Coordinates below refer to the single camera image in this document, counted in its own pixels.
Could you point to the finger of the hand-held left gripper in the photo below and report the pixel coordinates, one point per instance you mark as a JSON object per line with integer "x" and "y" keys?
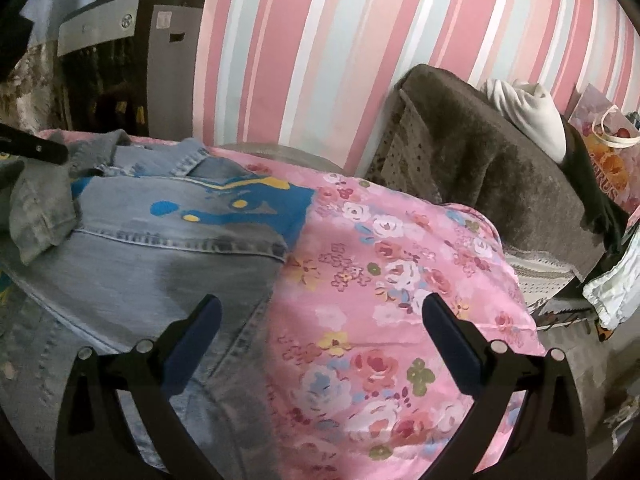
{"x": 35, "y": 146}

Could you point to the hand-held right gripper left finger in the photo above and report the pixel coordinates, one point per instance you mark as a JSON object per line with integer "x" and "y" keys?
{"x": 192, "y": 345}

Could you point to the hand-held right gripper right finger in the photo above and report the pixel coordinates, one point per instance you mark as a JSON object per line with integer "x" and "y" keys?
{"x": 450, "y": 340}

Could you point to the blue denim jacket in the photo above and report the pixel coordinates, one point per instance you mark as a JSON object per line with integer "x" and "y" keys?
{"x": 140, "y": 240}

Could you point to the pink floral bedsheet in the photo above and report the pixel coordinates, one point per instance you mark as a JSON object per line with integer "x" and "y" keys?
{"x": 390, "y": 280}

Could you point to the grey knitted cloth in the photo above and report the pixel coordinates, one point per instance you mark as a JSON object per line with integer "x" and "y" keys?
{"x": 540, "y": 275}

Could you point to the black silver water dispenser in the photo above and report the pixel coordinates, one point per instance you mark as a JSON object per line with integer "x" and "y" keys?
{"x": 145, "y": 55}

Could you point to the black cloth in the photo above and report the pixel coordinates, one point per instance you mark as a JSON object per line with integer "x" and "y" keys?
{"x": 590, "y": 190}

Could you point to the white cloth bundle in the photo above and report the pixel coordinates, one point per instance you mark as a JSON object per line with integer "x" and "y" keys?
{"x": 535, "y": 115}

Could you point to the pink floral gift bag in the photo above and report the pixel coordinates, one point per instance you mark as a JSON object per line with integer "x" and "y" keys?
{"x": 610, "y": 160}

